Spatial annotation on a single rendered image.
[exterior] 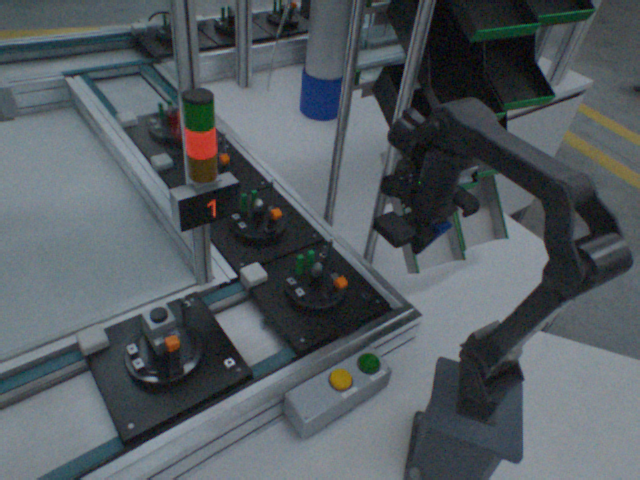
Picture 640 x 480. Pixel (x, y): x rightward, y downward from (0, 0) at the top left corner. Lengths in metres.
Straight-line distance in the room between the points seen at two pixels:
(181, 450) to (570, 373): 0.85
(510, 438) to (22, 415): 0.82
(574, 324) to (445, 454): 1.85
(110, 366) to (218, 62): 1.40
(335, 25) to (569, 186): 1.29
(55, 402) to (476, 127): 0.85
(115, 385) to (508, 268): 1.01
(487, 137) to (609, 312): 2.26
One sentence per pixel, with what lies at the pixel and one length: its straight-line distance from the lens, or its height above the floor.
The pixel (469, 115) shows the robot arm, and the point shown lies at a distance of 0.75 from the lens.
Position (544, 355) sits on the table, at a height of 0.86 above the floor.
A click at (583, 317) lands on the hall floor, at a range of 2.82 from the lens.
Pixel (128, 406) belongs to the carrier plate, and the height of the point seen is 0.97.
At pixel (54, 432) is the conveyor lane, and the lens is 1.09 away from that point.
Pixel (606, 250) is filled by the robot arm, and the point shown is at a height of 1.45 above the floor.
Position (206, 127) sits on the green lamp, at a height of 1.37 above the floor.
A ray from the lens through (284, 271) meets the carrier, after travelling 1.19.
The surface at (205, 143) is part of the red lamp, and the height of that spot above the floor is 1.34.
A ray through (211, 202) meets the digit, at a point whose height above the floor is 1.22.
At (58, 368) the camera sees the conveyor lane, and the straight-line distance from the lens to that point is 1.12.
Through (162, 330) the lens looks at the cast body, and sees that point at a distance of 0.97.
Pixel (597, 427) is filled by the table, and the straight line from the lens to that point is 1.30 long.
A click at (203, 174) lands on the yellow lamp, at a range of 0.94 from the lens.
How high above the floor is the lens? 1.83
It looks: 42 degrees down
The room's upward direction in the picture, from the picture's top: 8 degrees clockwise
